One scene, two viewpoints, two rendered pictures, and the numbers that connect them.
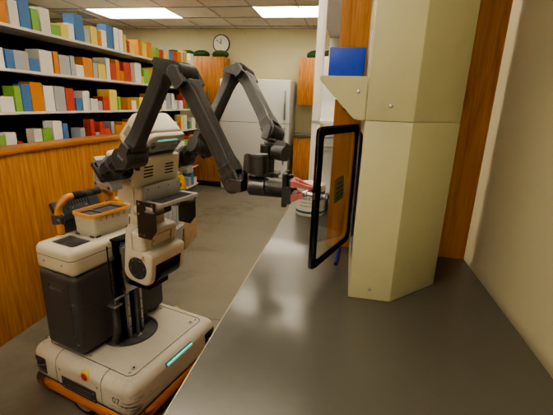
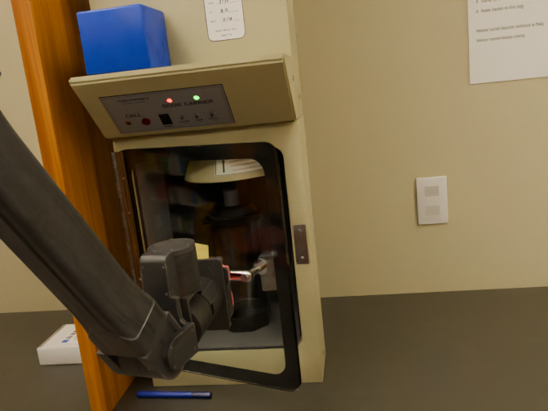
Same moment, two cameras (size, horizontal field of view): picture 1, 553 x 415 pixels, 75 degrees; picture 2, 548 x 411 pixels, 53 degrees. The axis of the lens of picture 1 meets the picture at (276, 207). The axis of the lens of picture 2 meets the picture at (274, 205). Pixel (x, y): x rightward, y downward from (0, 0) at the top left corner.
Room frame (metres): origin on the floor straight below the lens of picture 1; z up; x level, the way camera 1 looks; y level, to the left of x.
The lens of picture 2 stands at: (0.97, 0.69, 1.47)
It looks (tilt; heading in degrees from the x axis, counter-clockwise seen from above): 12 degrees down; 268
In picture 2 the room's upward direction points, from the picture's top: 6 degrees counter-clockwise
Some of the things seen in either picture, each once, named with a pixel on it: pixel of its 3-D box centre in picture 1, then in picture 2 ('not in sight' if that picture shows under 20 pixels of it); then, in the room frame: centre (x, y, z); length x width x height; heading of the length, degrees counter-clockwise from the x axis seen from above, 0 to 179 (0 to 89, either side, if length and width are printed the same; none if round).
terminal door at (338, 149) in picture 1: (335, 192); (205, 267); (1.07, -0.17, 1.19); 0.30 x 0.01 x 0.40; 149
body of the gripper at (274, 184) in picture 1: (277, 188); (198, 301); (1.06, 0.00, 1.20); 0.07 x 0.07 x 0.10; 78
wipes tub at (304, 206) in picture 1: (309, 198); not in sight; (1.68, -0.16, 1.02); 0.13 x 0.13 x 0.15
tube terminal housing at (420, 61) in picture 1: (405, 151); (224, 167); (1.02, -0.36, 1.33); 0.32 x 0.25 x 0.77; 170
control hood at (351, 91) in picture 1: (343, 99); (188, 99); (1.06, -0.18, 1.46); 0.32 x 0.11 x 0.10; 170
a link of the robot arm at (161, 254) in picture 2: (249, 171); (161, 301); (1.09, 0.09, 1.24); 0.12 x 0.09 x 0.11; 64
